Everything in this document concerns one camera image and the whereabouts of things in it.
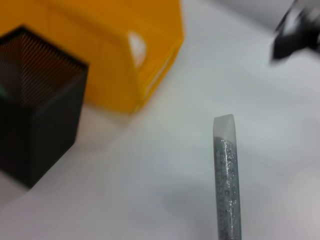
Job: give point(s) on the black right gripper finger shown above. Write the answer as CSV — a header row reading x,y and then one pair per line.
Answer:
x,y
292,42

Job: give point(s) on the grey marker pen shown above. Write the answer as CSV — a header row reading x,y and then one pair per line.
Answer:
x,y
227,175

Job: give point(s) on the black mesh pen holder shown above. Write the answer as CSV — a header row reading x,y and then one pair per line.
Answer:
x,y
37,112

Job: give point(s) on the yellow plastic bin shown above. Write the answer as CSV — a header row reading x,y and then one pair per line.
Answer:
x,y
107,50

